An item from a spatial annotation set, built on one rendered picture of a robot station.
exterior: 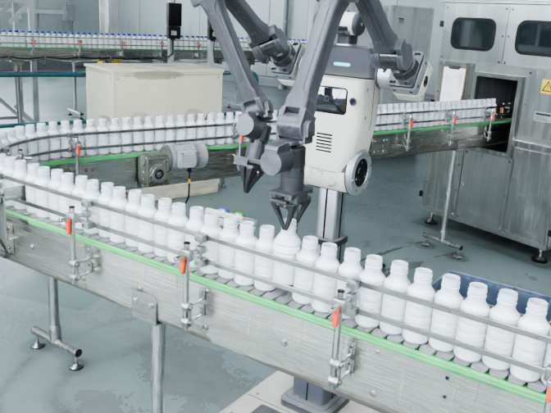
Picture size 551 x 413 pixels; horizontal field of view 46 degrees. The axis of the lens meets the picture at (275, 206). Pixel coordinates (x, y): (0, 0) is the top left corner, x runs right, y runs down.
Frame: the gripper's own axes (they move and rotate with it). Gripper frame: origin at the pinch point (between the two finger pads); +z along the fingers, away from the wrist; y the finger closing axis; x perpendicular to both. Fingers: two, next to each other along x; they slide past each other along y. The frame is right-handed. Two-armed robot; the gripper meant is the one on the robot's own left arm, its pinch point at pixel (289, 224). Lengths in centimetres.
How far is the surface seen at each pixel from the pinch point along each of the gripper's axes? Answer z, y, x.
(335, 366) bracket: 25.4, -12.2, -22.2
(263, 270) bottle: 12.4, -3.0, 5.0
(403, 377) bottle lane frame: 25.6, -6.1, -35.9
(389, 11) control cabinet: -56, 615, 265
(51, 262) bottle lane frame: 31, -6, 86
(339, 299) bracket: 9.4, -11.6, -21.4
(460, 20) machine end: -50, 391, 100
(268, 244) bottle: 5.8, -1.8, 4.7
